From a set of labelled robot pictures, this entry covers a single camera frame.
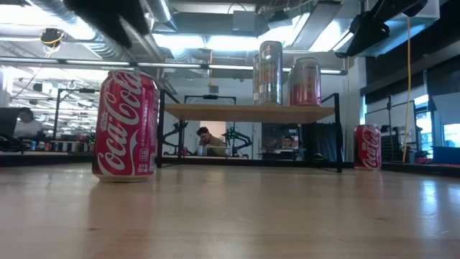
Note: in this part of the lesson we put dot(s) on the red Coca-Cola can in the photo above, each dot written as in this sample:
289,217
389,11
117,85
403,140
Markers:
367,147
125,126

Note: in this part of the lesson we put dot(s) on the black computer monitor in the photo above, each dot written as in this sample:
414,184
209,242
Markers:
7,120

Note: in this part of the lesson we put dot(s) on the black background robot arm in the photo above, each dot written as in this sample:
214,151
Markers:
176,126

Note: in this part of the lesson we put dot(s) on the person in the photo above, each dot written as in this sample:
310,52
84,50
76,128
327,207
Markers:
287,141
27,126
212,142

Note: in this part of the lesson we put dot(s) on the blue storage bin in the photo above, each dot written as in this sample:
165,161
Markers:
445,154

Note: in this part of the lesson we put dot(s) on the black perforated panel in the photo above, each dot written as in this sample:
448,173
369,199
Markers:
391,147

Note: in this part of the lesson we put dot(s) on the round silver ventilation duct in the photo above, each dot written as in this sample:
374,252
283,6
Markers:
160,11

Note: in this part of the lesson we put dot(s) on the green and black robot arm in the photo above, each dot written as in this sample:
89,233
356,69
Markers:
235,136

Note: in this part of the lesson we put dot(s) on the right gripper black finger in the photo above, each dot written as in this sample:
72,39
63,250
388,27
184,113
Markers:
366,32

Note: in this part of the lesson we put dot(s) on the black tripod stand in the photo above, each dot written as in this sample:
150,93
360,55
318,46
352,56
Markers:
389,108

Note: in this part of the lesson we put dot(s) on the long ceiling light bar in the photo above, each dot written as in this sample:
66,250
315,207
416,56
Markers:
72,62

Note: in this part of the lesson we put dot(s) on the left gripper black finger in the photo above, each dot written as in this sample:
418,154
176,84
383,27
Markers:
133,14
97,18

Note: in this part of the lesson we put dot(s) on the large silver ventilation hood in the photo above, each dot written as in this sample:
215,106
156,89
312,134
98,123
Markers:
323,32

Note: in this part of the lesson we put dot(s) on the white Celsius tropical vibe can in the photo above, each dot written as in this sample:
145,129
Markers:
270,72
256,79

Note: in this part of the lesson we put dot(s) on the black background rig frame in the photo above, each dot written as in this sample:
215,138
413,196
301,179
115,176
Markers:
210,96
87,90

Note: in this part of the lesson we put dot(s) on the wooden shelf black metal frame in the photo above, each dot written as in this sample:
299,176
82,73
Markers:
248,113

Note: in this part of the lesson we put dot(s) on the grey ceiling box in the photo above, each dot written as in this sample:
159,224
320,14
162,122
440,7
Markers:
244,21

